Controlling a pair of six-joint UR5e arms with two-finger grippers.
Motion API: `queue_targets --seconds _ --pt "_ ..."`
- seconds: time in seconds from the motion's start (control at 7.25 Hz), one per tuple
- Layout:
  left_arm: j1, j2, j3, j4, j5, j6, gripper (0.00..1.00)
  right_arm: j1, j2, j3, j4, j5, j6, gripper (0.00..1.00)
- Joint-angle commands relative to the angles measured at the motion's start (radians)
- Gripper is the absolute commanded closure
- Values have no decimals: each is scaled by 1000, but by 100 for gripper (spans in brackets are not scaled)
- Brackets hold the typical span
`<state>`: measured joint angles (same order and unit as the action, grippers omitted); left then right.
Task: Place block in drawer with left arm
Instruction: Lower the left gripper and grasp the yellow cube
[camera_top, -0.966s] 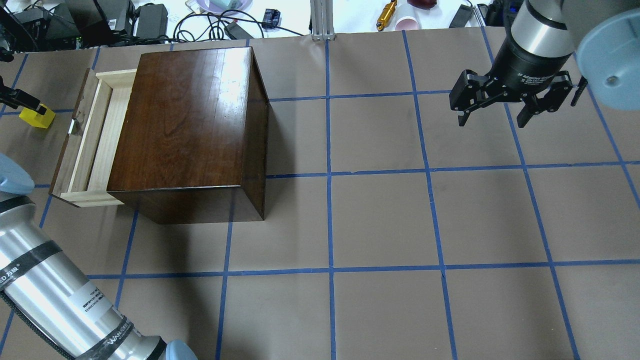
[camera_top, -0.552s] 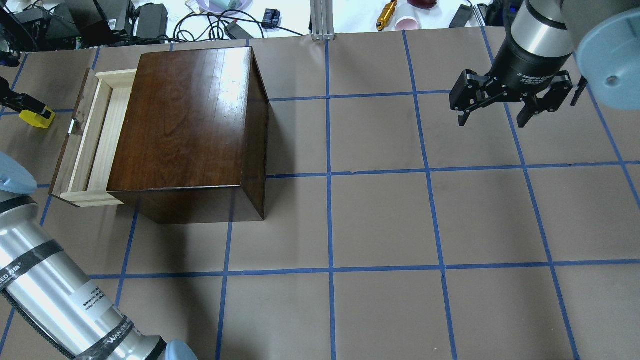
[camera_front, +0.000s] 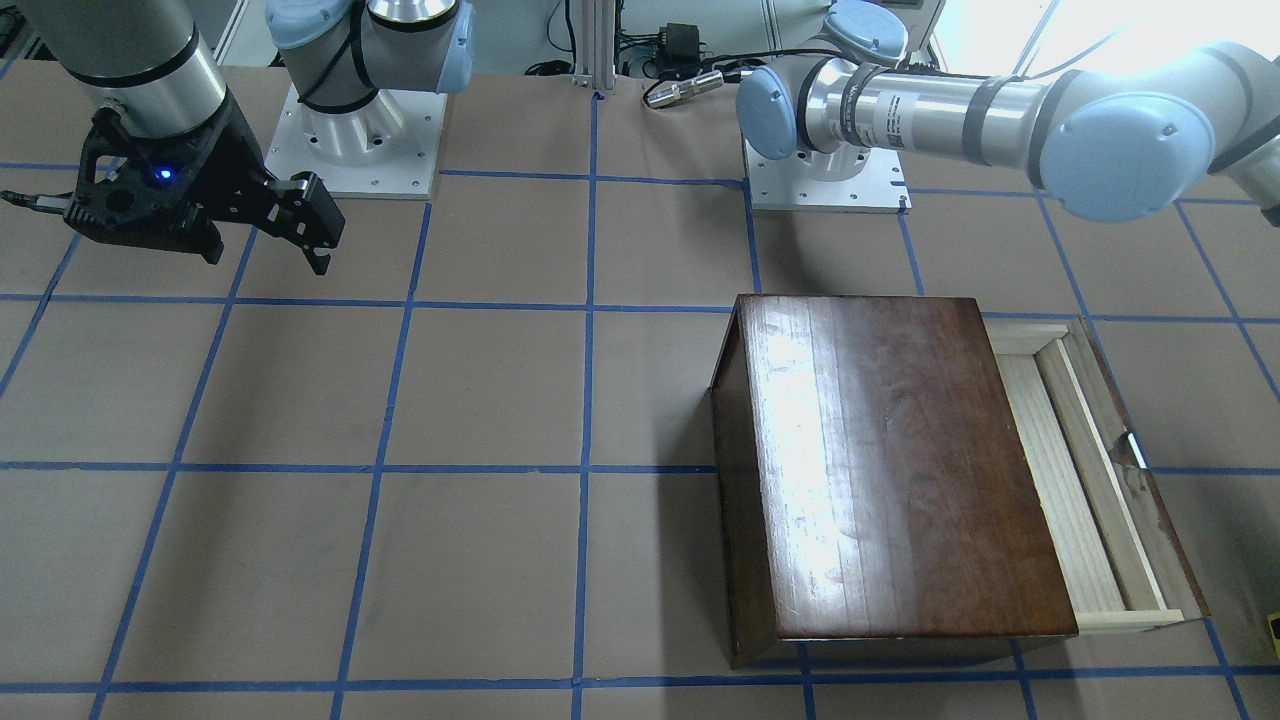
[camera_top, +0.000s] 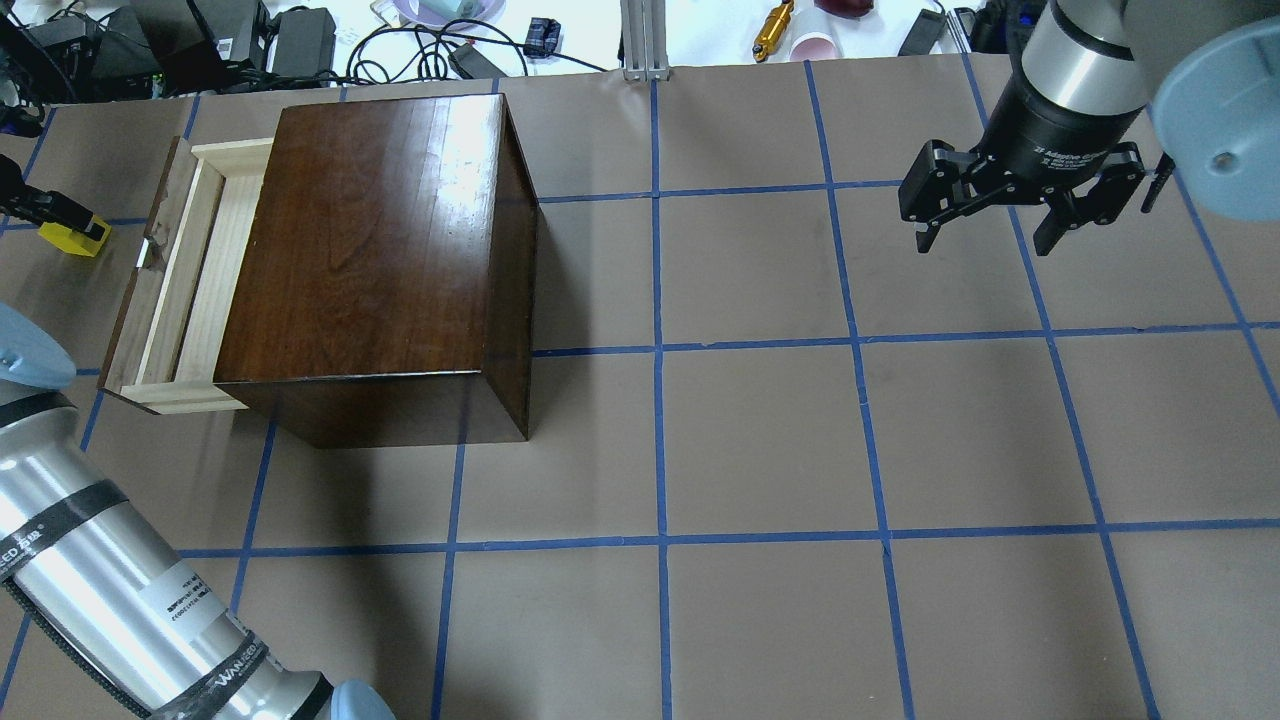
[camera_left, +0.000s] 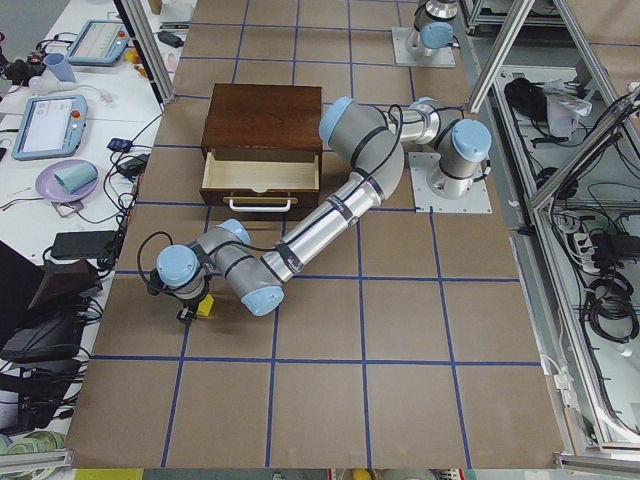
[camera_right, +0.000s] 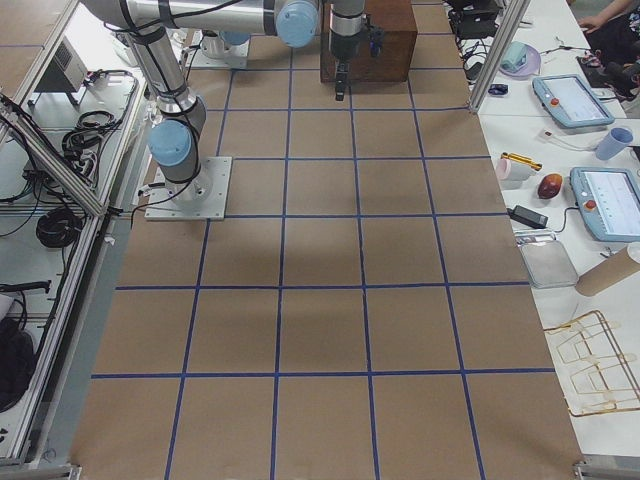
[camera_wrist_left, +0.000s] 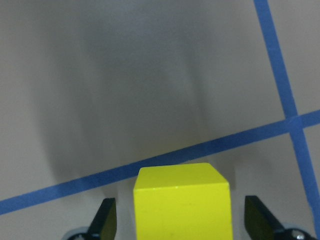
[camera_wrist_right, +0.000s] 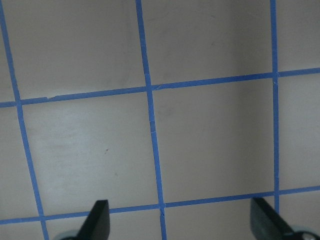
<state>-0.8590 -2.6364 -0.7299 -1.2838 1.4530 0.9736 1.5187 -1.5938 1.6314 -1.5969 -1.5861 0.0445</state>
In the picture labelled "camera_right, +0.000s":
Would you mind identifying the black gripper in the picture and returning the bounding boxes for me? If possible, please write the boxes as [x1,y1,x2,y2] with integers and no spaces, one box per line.
[329,14,361,102]

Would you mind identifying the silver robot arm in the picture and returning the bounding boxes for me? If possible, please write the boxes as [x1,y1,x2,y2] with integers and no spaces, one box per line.
[81,1,384,156]

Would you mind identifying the dark wooden drawer cabinet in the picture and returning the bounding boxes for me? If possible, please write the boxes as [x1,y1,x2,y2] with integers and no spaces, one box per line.
[349,0,417,84]

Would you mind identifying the small blue black device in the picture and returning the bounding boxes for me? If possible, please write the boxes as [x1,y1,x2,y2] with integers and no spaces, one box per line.
[488,83,509,97]

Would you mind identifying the lavender plate with item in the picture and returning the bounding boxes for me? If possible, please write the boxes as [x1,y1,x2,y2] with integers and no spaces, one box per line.
[499,41,541,78]

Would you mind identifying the gold metal cylinder tool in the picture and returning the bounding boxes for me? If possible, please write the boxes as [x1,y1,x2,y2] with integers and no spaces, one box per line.
[501,152,542,172]

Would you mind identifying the blue teach pendant far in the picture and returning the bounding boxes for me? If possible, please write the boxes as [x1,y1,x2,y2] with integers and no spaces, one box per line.
[531,74,615,129]

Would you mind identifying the blue teach pendant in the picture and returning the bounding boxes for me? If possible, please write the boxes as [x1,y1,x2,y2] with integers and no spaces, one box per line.
[569,167,639,243]
[531,74,615,129]

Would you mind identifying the black power brick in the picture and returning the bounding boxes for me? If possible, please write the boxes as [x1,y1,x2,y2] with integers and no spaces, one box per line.
[507,205,548,229]

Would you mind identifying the red brown fruit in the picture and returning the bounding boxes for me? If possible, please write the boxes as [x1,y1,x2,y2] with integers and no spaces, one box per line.
[537,173,563,200]

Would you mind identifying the lavender plastic cup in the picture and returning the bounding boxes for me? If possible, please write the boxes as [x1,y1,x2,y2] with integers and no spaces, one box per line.
[595,127,633,161]

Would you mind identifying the silver metal tray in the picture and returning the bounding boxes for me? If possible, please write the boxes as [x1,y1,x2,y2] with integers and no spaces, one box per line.
[515,230,578,289]

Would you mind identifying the blue teach pendant near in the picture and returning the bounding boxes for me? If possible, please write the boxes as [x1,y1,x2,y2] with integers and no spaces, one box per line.
[569,167,639,243]

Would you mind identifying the cardboard tube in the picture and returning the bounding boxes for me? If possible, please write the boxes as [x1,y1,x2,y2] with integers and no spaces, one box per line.
[575,242,639,297]

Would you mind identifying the aluminium frame post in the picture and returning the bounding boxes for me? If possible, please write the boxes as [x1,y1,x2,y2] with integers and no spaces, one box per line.
[468,0,530,114]

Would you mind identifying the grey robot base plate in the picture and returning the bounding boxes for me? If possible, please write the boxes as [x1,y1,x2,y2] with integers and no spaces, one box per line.
[144,156,232,221]

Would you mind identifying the gold wire rack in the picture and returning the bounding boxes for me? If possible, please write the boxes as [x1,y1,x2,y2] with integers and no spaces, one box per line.
[544,310,639,418]

